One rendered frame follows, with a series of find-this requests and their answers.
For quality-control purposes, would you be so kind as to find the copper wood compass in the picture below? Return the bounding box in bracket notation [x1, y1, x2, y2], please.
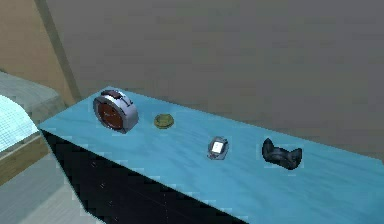
[153, 113, 175, 130]

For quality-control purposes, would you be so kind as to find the small grey handheld device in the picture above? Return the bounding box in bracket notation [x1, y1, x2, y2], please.
[206, 135, 230, 161]

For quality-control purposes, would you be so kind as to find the blue top black dresser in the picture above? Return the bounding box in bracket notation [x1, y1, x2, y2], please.
[38, 89, 384, 224]

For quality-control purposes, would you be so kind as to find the silver red alarm clock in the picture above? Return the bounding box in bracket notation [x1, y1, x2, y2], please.
[92, 89, 140, 135]

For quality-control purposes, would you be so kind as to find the black game controller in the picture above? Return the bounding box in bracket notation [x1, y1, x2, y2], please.
[261, 137, 304, 171]

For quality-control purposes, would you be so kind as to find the wooden bed with mattress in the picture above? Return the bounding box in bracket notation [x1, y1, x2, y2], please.
[0, 69, 67, 187]

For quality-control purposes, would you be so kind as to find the pale blue pillow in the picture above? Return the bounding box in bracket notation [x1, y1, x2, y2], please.
[0, 94, 40, 154]

